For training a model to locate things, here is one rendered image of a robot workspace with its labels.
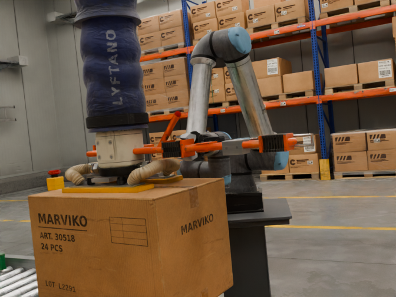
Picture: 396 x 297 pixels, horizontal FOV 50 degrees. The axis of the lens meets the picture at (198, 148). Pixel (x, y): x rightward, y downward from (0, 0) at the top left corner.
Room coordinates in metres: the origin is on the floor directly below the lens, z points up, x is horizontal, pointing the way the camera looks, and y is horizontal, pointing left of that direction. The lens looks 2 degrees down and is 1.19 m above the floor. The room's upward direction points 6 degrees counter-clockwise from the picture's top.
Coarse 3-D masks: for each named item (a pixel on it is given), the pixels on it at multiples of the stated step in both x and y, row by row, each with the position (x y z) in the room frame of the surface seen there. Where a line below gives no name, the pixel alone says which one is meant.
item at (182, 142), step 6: (192, 138) 1.46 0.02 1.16; (162, 144) 1.42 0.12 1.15; (168, 144) 1.41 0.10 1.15; (174, 144) 1.40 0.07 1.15; (180, 144) 1.40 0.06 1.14; (186, 144) 1.42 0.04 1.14; (162, 150) 1.43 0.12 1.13; (168, 150) 1.42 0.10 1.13; (174, 150) 1.41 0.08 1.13; (180, 150) 1.40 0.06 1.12; (162, 156) 1.44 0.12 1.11; (168, 156) 1.41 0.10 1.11; (174, 156) 1.40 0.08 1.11; (180, 156) 1.40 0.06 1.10; (186, 156) 1.41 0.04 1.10
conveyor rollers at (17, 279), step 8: (0, 272) 2.23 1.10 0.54; (8, 272) 2.18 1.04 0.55; (16, 272) 2.21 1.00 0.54; (24, 272) 2.16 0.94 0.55; (32, 272) 2.18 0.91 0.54; (0, 280) 2.11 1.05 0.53; (8, 280) 2.06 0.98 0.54; (16, 280) 2.09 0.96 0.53; (24, 280) 2.04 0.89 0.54; (32, 280) 2.07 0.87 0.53; (0, 288) 2.01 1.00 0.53; (8, 288) 1.95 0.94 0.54; (16, 288) 1.98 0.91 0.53; (24, 288) 1.93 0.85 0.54; (32, 288) 1.96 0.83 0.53; (0, 296) 1.83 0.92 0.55; (8, 296) 1.85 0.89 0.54; (16, 296) 1.88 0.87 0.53; (24, 296) 1.82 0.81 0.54; (32, 296) 1.84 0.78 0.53
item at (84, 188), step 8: (80, 184) 1.55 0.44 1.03; (88, 184) 1.52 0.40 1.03; (96, 184) 1.51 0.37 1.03; (104, 184) 1.49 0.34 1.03; (112, 184) 1.47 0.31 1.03; (120, 184) 1.45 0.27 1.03; (128, 184) 1.43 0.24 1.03; (136, 184) 1.41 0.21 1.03; (144, 184) 1.43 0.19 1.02; (152, 184) 1.44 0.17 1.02; (64, 192) 1.53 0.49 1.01; (72, 192) 1.51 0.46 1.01; (80, 192) 1.49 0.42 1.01; (88, 192) 1.47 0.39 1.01; (96, 192) 1.45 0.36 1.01; (104, 192) 1.43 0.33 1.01; (112, 192) 1.42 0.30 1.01; (120, 192) 1.40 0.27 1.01; (128, 192) 1.38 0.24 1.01; (136, 192) 1.37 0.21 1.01
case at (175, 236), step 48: (48, 192) 1.59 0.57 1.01; (144, 192) 1.36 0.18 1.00; (192, 192) 1.38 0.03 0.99; (48, 240) 1.50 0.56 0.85; (96, 240) 1.36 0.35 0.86; (144, 240) 1.25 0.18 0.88; (192, 240) 1.36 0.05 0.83; (48, 288) 1.52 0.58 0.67; (96, 288) 1.38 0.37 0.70; (144, 288) 1.26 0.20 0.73; (192, 288) 1.34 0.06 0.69
